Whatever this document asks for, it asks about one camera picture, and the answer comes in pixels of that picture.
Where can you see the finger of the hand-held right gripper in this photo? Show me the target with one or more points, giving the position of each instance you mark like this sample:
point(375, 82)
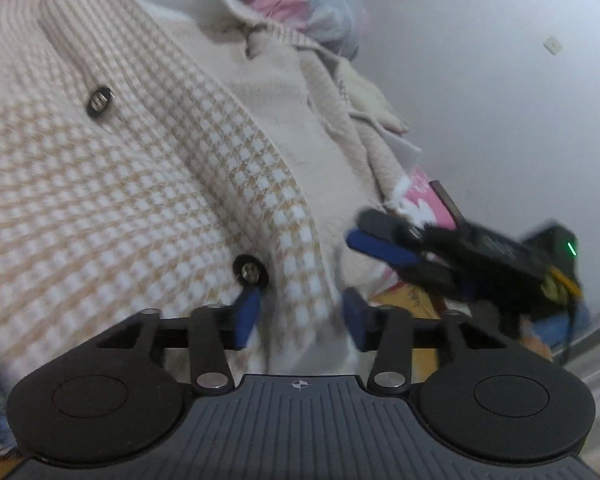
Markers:
point(385, 225)
point(380, 247)

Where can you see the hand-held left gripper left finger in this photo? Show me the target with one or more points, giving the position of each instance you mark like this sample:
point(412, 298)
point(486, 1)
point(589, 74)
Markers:
point(245, 317)

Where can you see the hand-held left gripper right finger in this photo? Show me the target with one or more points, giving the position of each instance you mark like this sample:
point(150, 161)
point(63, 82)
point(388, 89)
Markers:
point(355, 322)

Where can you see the beige white checked jacket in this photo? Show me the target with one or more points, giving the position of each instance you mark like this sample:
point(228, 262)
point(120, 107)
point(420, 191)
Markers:
point(130, 185)

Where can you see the person's right forearm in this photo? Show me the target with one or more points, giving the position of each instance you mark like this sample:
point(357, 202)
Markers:
point(552, 332)

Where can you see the folded cream garment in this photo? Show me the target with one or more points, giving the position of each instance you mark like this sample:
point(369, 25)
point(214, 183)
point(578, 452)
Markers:
point(370, 95)

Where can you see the pink grey quilt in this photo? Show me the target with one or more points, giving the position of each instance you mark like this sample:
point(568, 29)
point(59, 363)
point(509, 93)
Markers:
point(325, 5)

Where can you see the wooden bed frame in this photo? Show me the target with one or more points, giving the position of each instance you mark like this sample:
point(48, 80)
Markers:
point(447, 202)

